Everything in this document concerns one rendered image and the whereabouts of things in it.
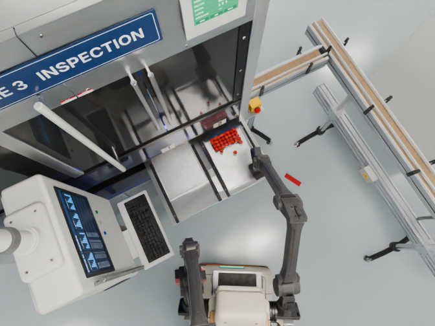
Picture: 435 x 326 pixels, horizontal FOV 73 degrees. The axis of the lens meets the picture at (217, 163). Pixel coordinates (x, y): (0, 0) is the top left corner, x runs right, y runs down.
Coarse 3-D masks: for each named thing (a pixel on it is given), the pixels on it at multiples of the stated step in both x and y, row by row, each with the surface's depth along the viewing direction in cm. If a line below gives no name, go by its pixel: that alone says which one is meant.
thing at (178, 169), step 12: (180, 144) 189; (156, 156) 187; (168, 156) 187; (180, 156) 187; (192, 156) 187; (156, 168) 185; (168, 168) 185; (180, 168) 185; (192, 168) 185; (168, 180) 183; (180, 180) 183; (192, 180) 182; (204, 180) 182; (168, 192) 181; (180, 192) 181
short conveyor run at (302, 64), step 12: (300, 48) 192; (312, 48) 200; (288, 60) 194; (300, 60) 198; (312, 60) 193; (324, 60) 197; (264, 72) 191; (276, 72) 196; (288, 72) 193; (300, 72) 196; (264, 84) 194; (276, 84) 194
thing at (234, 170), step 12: (240, 132) 190; (204, 144) 188; (216, 156) 186; (228, 156) 186; (240, 156) 186; (216, 168) 184; (228, 168) 184; (240, 168) 184; (228, 180) 182; (240, 180) 182
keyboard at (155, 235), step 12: (132, 204) 185; (144, 204) 185; (132, 216) 183; (144, 216) 183; (144, 228) 181; (156, 228) 180; (144, 240) 179; (156, 240) 179; (144, 252) 178; (156, 252) 177; (168, 252) 178
